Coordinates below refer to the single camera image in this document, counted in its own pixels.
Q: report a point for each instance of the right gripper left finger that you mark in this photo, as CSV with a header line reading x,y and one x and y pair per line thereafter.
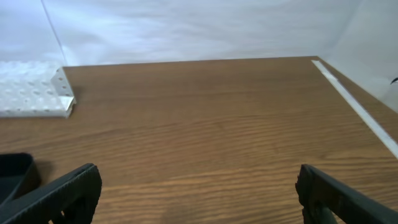
x,y
46,202

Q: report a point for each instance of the black tray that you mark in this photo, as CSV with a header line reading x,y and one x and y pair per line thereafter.
x,y
15,171

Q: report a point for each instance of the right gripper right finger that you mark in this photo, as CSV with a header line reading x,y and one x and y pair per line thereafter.
x,y
339,202

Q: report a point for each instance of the white test tube rack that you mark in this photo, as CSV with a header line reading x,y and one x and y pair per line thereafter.
x,y
28,90

